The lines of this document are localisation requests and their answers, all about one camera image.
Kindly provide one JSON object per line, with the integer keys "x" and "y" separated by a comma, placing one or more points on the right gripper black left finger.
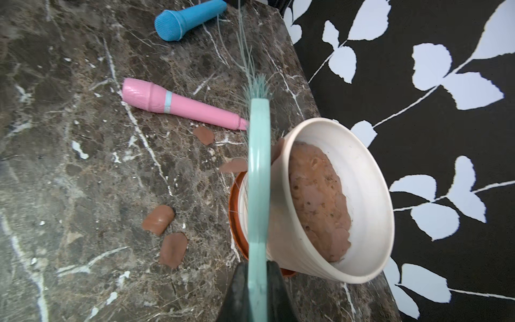
{"x": 235, "y": 307}

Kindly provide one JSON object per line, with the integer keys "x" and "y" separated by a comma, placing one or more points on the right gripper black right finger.
{"x": 280, "y": 308}

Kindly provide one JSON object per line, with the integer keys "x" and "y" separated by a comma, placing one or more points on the mint green scrub brush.
{"x": 257, "y": 96}

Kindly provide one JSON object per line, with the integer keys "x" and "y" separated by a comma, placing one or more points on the white ceramic pot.
{"x": 368, "y": 201}

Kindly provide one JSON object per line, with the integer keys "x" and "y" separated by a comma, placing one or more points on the brown mud chunk two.
{"x": 173, "y": 250}

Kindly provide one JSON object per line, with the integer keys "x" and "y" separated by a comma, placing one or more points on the brown mud clay filling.
{"x": 319, "y": 201}

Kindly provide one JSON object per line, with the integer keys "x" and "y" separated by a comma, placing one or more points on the brown mud chunk one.
{"x": 158, "y": 220}

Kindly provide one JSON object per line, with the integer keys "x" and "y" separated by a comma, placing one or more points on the brown mud chunk four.
{"x": 234, "y": 165}

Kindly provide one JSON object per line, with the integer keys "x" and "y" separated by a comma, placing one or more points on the brown mud chunk three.
{"x": 204, "y": 135}

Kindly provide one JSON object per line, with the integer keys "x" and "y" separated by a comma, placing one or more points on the orange terracotta saucer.
{"x": 234, "y": 221}

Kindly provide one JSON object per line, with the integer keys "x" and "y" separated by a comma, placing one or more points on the pink toy microphone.
{"x": 150, "y": 97}

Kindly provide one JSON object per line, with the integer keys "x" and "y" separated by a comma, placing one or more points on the blue toy microphone on table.
{"x": 171, "y": 26}

